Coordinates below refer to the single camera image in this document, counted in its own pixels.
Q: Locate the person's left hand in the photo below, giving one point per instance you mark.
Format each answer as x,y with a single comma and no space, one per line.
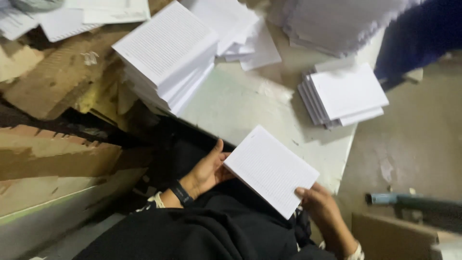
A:
204,173

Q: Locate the person's right hand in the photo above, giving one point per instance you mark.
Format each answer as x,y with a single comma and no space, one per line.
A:
314,204

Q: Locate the lined paper booklet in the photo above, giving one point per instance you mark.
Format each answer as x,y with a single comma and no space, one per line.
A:
271,171

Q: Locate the black wristband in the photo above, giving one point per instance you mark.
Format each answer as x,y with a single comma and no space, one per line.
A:
181,194

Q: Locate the person's black clothing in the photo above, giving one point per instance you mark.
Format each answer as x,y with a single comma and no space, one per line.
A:
216,224

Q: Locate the brown cardboard box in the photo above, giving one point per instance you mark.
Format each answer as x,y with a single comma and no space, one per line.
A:
395,236

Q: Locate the blue-grey metal tool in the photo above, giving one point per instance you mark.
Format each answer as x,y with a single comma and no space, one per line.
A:
408,202

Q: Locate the small stack of white booklets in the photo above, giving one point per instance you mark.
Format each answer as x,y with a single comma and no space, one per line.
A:
343,95

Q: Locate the tall stack of lined booklets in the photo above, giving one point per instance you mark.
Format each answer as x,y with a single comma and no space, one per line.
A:
169,57

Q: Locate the loose white paper sheets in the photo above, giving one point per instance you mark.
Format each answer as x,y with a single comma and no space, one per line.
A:
238,34

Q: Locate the brown cardboard pieces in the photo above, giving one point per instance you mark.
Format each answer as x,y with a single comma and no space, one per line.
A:
61,119

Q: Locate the large heap of white paper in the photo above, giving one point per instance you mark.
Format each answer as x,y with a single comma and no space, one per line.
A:
335,21

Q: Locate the heap of papers and cardboard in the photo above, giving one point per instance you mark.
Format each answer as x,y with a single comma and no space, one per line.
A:
68,16

